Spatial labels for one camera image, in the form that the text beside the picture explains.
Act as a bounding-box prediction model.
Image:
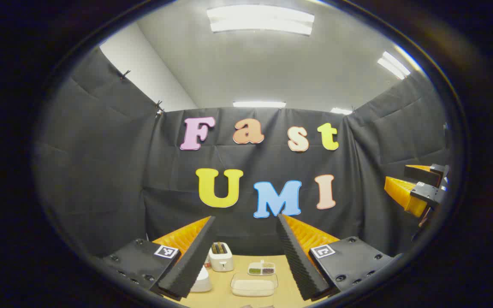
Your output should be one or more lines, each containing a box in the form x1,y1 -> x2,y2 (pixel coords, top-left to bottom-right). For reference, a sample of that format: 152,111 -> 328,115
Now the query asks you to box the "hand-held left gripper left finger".
101,216 -> 216,300

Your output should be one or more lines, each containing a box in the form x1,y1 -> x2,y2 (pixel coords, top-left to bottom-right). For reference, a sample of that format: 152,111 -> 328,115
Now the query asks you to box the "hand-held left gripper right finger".
276,214 -> 395,302

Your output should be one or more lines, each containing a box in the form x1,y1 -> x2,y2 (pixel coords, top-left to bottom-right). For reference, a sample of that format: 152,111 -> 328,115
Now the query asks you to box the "white rice cooker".
190,265 -> 213,293

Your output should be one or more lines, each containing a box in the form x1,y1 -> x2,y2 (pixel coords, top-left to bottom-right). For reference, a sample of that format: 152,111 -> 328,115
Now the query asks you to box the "clear container of rice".
230,272 -> 279,297

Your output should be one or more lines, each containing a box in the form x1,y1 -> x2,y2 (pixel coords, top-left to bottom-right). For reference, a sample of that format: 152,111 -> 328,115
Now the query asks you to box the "white toaster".
209,242 -> 234,272

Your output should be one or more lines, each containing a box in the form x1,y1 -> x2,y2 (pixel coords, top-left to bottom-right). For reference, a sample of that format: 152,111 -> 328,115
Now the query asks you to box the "white divided bean dish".
248,260 -> 276,275

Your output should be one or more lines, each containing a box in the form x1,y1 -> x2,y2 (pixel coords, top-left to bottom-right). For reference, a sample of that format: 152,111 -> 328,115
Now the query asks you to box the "large ceiling light panel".
207,5 -> 315,36

